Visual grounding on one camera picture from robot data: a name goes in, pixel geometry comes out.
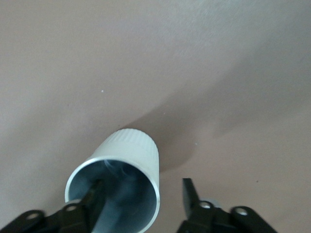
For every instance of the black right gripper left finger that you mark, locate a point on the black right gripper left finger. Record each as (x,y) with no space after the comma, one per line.
(73,216)

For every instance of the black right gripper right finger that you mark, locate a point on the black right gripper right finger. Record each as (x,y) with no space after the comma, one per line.
(206,218)

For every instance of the white ceramic mug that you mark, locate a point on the white ceramic mug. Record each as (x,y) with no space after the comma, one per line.
(131,148)

